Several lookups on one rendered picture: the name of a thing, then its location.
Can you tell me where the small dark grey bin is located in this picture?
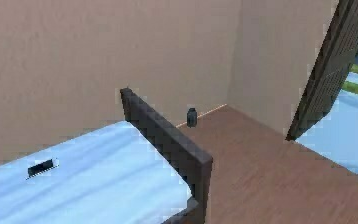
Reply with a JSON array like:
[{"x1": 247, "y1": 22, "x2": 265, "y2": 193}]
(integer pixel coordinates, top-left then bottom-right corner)
[{"x1": 186, "y1": 107, "x2": 198, "y2": 129}]

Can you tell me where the dark wooden bed pale blue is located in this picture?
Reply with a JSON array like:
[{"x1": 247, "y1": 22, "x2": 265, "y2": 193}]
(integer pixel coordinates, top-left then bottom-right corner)
[{"x1": 0, "y1": 87, "x2": 214, "y2": 224}]

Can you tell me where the black remote control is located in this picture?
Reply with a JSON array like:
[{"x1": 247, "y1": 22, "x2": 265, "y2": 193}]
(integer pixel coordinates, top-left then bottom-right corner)
[{"x1": 27, "y1": 158, "x2": 55, "y2": 178}]

